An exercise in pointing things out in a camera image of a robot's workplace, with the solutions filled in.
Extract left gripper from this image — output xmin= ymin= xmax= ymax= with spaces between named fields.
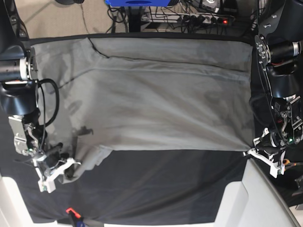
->
xmin=243 ymin=128 xmax=285 ymax=177

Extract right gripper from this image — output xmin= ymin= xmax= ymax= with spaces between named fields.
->
xmin=32 ymin=142 xmax=81 ymax=193

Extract grey T-shirt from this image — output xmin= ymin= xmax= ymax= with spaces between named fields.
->
xmin=34 ymin=38 xmax=254 ymax=183

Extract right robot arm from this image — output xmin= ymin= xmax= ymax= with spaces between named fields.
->
xmin=0 ymin=0 xmax=80 ymax=193

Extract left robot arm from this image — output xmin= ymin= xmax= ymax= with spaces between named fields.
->
xmin=246 ymin=0 xmax=303 ymax=178

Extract dark metal object right edge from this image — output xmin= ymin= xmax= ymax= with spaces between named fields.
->
xmin=292 ymin=175 xmax=303 ymax=196

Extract white bin right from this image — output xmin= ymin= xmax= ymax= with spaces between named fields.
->
xmin=214 ymin=160 xmax=300 ymax=227

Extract white bin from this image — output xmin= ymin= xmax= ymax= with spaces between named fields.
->
xmin=214 ymin=160 xmax=300 ymax=227
xmin=0 ymin=176 xmax=34 ymax=227

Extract black tablecloth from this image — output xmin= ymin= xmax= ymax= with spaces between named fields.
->
xmin=0 ymin=37 xmax=261 ymax=225

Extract white bin left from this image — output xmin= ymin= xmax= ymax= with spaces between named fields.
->
xmin=0 ymin=176 xmax=34 ymax=227

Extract black table leg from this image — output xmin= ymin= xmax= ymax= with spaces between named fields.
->
xmin=127 ymin=6 xmax=144 ymax=33

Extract power strip with red light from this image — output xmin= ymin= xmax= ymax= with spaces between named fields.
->
xmin=141 ymin=12 xmax=235 ymax=26

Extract blue plastic bin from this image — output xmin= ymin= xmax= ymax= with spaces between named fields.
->
xmin=105 ymin=0 xmax=170 ymax=7

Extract orange handled scissors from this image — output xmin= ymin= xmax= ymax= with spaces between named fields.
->
xmin=283 ymin=158 xmax=303 ymax=171

